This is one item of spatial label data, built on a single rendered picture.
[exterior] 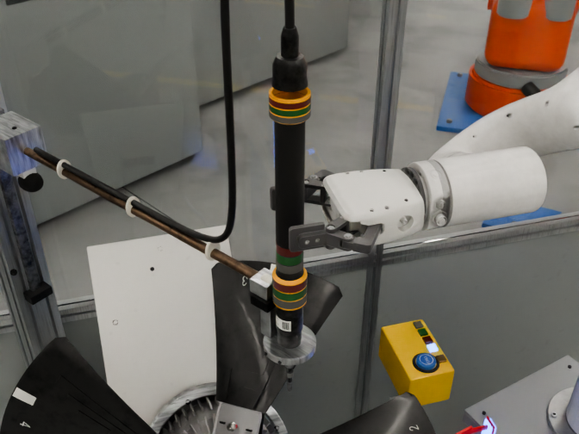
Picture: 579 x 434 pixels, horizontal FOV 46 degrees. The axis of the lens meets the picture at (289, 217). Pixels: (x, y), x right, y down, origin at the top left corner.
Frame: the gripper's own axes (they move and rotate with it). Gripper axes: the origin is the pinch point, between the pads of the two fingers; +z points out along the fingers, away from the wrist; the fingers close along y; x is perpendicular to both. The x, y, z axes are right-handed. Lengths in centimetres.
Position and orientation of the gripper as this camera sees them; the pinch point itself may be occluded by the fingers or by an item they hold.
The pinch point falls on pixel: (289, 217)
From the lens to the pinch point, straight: 79.6
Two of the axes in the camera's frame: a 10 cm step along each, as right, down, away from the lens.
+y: -2.7, -5.5, 7.9
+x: 0.0, -8.2, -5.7
